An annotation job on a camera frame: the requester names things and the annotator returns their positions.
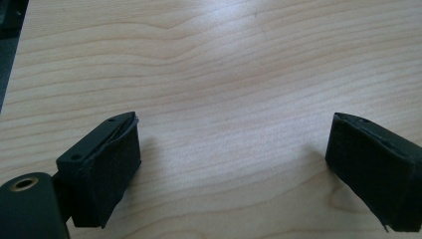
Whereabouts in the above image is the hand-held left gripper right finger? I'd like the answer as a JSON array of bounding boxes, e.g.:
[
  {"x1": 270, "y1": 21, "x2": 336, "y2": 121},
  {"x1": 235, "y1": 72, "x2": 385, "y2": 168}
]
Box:
[{"x1": 324, "y1": 112, "x2": 422, "y2": 233}]

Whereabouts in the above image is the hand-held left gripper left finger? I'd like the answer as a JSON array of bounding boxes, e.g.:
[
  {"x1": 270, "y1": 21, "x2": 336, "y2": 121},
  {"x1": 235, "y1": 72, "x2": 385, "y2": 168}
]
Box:
[{"x1": 52, "y1": 111, "x2": 142, "y2": 230}]

